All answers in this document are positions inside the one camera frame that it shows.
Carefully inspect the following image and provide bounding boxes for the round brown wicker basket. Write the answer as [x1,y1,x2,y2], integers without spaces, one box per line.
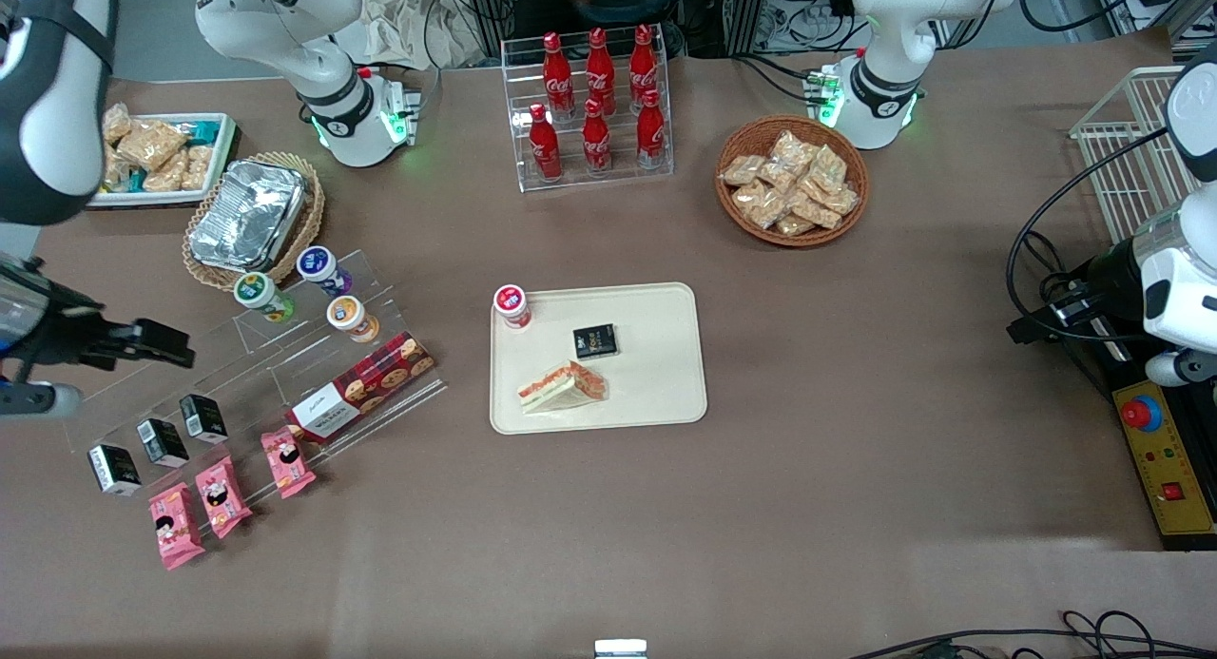
[715,115,870,249]

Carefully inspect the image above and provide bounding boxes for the beige crumpled cloth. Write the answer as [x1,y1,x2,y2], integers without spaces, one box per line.
[347,0,486,70]

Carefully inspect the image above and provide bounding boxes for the silver foil container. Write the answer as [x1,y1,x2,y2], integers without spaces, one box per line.
[188,160,307,272]

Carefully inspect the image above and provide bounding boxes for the yellow emergency stop control box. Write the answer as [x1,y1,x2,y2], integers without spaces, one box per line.
[1084,336,1217,552]

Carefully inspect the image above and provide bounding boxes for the black box with gold print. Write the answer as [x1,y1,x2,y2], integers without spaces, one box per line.
[572,324,621,361]

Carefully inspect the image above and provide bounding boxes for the small black milk carton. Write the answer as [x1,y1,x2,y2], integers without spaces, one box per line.
[180,394,230,445]
[136,417,190,470]
[87,443,142,497]

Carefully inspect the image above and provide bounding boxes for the white wire basket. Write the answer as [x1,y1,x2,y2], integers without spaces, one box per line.
[1069,66,1199,246]

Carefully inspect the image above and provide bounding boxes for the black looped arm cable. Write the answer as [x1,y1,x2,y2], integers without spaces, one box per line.
[1006,126,1172,342]

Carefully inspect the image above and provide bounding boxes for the triangle sandwich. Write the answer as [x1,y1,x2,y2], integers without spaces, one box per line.
[517,359,609,416]

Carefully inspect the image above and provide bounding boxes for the pink snack pack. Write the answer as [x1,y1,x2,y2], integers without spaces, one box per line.
[195,455,254,540]
[261,426,317,500]
[148,482,206,572]

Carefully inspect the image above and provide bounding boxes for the clear acrylic bottle rack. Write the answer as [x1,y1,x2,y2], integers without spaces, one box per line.
[501,27,674,194]

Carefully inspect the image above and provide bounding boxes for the clear acrylic stepped stand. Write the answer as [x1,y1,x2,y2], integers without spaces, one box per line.
[60,248,450,508]

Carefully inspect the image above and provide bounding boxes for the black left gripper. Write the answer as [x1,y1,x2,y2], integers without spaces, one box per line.
[1006,238,1146,346]

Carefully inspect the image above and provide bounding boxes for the light wicker basket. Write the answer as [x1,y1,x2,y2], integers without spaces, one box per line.
[182,151,325,292]

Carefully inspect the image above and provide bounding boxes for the blue cap yogurt bottle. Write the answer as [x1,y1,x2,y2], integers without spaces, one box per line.
[296,246,353,297]

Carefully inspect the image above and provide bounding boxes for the green cap yogurt bottle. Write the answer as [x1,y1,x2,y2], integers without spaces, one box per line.
[234,272,296,323]

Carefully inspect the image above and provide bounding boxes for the orange cap yogurt bottle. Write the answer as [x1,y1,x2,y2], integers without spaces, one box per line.
[326,296,380,344]

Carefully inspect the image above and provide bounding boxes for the beige plastic tray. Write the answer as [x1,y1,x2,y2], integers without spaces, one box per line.
[489,281,709,436]

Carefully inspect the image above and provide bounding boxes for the black floor cables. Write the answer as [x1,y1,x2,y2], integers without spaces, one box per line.
[846,610,1217,659]

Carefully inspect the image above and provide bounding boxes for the red cookie box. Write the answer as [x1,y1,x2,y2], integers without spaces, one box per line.
[286,331,436,444]

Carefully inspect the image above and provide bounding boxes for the white rectangular bin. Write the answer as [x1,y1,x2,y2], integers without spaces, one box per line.
[87,113,239,210]

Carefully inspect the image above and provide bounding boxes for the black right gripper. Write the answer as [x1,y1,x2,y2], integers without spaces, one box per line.
[0,255,197,379]

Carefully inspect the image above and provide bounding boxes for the red cap yogurt bottle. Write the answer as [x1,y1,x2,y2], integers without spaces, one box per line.
[493,284,532,330]

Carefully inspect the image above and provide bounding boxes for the black cable at arm base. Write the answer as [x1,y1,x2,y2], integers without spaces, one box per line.
[727,52,823,104]

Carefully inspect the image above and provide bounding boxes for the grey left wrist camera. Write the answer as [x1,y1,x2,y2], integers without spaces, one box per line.
[1145,348,1217,388]

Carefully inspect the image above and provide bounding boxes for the red cola bottle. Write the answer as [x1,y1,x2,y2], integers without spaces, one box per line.
[629,24,659,108]
[543,32,575,120]
[586,27,616,116]
[582,98,612,175]
[636,88,666,170]
[529,104,562,182]

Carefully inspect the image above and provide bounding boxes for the aluminium frame post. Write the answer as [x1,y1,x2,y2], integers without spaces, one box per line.
[461,0,521,56]

